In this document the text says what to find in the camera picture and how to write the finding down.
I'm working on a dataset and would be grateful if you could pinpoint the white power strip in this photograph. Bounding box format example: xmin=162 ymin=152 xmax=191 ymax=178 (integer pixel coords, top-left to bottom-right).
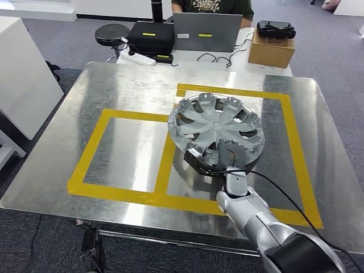
xmin=116 ymin=49 xmax=157 ymax=67

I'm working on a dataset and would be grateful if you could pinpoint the steel-topped workbench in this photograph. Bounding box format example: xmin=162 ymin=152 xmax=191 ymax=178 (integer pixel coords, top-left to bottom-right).
xmin=0 ymin=61 xmax=364 ymax=257

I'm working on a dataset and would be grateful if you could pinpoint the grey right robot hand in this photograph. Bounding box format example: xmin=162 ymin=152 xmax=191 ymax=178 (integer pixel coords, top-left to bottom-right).
xmin=216 ymin=139 xmax=247 ymax=170

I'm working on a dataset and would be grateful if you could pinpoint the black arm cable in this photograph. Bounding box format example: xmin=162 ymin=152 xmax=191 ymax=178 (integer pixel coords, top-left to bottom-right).
xmin=199 ymin=167 xmax=364 ymax=272

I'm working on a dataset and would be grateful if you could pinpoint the small yellow tape rectangle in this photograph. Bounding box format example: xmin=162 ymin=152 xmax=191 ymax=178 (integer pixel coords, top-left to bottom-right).
xmin=67 ymin=108 xmax=177 ymax=206

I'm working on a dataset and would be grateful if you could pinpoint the grey plastic wheel hubcap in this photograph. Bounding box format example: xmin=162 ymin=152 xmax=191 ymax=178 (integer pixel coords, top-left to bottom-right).
xmin=168 ymin=92 xmax=265 ymax=167

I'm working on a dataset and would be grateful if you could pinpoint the black cylinder post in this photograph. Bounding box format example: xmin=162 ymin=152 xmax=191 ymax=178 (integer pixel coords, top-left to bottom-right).
xmin=151 ymin=0 xmax=164 ymax=23

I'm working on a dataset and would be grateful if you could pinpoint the small flat black box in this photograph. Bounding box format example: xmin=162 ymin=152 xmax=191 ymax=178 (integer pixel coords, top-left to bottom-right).
xmin=152 ymin=53 xmax=174 ymax=65

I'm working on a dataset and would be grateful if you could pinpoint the person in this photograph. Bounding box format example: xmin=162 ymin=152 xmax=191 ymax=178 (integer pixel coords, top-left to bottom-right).
xmin=171 ymin=0 xmax=254 ymax=29

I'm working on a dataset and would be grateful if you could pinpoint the black floor cable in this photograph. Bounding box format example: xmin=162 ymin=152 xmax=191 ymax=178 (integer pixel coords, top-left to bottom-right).
xmin=23 ymin=216 xmax=42 ymax=273

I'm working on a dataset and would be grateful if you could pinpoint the large yellow tape rectangle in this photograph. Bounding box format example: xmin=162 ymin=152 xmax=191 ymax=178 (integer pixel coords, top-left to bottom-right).
xmin=155 ymin=83 xmax=324 ymax=230

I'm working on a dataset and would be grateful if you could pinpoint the white foot frame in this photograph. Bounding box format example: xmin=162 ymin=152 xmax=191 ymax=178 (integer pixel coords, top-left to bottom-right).
xmin=0 ymin=130 xmax=26 ymax=170

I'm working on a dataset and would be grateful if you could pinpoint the grey laptop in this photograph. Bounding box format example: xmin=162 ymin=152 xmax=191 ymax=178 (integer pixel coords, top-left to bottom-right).
xmin=172 ymin=12 xmax=244 ymax=53

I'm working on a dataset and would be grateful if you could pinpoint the white low platform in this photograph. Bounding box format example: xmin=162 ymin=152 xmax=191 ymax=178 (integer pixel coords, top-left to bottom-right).
xmin=0 ymin=0 xmax=77 ymax=22

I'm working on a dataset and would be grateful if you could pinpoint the black round stool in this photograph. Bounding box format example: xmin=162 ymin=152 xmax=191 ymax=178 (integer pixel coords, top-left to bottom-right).
xmin=94 ymin=23 xmax=131 ymax=57

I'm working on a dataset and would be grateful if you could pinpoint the black carrying case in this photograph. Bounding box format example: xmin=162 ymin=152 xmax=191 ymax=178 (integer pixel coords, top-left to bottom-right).
xmin=126 ymin=21 xmax=174 ymax=57

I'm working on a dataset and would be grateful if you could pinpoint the thin black desk cable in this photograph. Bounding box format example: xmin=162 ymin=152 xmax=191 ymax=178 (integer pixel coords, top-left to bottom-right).
xmin=196 ymin=32 xmax=254 ymax=69

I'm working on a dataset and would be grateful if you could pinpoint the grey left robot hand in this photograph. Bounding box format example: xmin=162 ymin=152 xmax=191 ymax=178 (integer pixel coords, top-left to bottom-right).
xmin=80 ymin=225 xmax=108 ymax=273

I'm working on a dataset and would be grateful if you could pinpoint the black chair base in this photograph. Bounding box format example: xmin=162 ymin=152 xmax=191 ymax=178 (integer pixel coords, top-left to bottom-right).
xmin=45 ymin=60 xmax=61 ymax=83

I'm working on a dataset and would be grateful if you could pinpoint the brown cardboard box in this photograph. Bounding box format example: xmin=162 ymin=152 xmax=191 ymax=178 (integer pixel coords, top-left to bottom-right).
xmin=248 ymin=28 xmax=296 ymax=69

